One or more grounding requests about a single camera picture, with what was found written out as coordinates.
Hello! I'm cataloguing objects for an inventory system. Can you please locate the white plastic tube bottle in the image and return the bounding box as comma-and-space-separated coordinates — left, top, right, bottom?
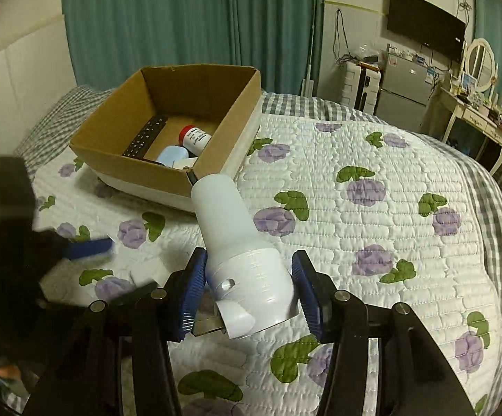
191, 174, 298, 339

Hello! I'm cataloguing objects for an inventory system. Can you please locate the grey checked bed sheet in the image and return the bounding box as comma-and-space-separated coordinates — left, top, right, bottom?
19, 86, 502, 415

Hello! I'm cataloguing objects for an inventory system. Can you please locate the silver mini fridge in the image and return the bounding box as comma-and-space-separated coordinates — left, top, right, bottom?
375, 54, 434, 132

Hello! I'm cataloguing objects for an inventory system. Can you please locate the light blue case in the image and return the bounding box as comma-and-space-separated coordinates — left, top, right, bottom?
155, 146, 190, 167

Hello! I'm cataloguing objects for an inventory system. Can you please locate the white floral quilt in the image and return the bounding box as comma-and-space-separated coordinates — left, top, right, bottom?
34, 115, 502, 415

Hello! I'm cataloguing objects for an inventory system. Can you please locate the black wall television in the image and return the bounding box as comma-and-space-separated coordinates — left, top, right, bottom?
387, 0, 466, 62

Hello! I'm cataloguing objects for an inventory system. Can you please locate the white bottle red cap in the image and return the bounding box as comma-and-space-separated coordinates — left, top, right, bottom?
178, 125, 211, 157

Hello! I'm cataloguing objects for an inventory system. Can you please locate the black remote control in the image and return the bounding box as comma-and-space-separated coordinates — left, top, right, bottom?
123, 115, 167, 160

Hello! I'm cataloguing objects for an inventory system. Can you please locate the black hanging cable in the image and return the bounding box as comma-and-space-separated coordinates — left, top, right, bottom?
332, 7, 358, 64

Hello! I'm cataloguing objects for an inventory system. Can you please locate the white mop pole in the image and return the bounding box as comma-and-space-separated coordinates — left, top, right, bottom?
301, 0, 317, 98

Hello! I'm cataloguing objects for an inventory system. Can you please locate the white suitcase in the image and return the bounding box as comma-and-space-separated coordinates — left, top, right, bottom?
340, 61, 381, 115

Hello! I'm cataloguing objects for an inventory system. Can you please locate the white dressing table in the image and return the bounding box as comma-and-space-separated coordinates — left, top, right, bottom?
420, 86, 502, 176

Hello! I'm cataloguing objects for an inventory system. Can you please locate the small white box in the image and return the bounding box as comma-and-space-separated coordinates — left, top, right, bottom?
173, 157, 197, 170

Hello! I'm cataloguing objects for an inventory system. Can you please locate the oval vanity mirror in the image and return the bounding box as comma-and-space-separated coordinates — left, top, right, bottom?
462, 38, 498, 92

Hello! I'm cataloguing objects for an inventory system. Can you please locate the brown cardboard box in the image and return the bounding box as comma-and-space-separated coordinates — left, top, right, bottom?
70, 64, 262, 212

